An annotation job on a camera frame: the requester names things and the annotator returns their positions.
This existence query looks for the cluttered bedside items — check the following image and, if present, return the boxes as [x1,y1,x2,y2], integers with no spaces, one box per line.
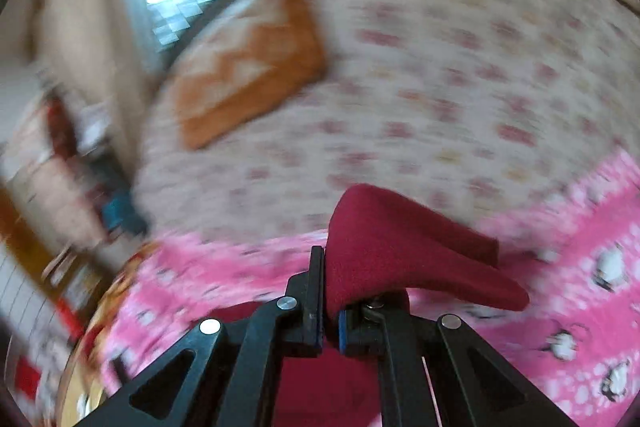
[1,75,149,413]

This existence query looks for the dark red small garment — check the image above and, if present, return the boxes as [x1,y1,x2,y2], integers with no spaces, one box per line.
[212,184,529,426]

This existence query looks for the beige curtain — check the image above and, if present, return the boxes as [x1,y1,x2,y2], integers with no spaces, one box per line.
[27,0,165,173]

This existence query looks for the floral cream bed sheet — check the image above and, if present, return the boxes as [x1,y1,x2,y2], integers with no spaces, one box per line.
[134,0,639,243]

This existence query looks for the orange white patterned cloth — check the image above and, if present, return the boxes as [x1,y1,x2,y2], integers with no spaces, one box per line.
[170,0,328,150]

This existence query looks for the pink penguin print blanket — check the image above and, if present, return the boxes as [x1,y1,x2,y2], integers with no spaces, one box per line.
[86,150,639,426]

